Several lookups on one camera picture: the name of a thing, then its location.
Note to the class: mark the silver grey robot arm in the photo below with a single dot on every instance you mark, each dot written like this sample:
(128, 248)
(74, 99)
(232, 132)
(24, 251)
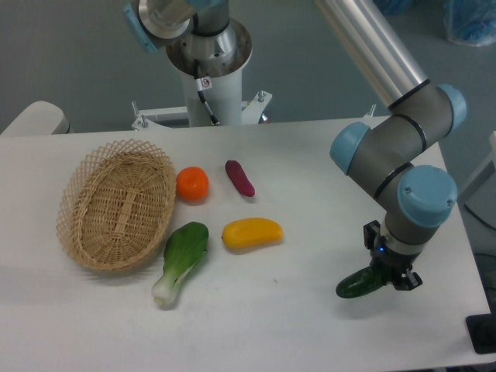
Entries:
(417, 199)

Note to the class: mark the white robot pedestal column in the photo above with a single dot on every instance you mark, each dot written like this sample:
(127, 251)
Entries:
(210, 59)

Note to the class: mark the green cucumber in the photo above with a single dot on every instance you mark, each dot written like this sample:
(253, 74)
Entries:
(362, 282)

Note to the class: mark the yellow mango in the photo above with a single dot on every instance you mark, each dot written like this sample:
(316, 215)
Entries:
(251, 232)

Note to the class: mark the white pedestal base frame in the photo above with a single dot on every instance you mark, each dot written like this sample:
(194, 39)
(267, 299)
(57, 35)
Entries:
(249, 113)

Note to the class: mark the black device at table edge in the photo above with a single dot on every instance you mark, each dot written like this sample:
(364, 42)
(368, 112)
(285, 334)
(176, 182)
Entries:
(481, 330)

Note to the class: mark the white chair armrest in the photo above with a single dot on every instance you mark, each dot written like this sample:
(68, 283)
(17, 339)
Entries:
(39, 119)

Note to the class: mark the purple sweet potato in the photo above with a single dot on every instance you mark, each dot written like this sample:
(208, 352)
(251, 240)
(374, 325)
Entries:
(240, 181)

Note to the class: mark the green bok choy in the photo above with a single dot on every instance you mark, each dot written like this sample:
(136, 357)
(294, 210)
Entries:
(183, 252)

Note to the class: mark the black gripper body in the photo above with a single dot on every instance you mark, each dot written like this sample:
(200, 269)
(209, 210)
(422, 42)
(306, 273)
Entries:
(392, 254)

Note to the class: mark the blue plastic bag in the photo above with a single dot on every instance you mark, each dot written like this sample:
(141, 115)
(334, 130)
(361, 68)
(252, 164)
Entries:
(470, 23)

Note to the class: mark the orange tangerine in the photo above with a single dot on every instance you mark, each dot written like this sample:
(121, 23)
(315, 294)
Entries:
(192, 184)

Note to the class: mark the woven wicker basket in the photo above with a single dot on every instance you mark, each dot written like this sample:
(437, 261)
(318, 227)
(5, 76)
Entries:
(117, 206)

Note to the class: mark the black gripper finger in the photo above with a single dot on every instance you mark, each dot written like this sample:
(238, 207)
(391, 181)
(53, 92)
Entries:
(406, 281)
(372, 237)

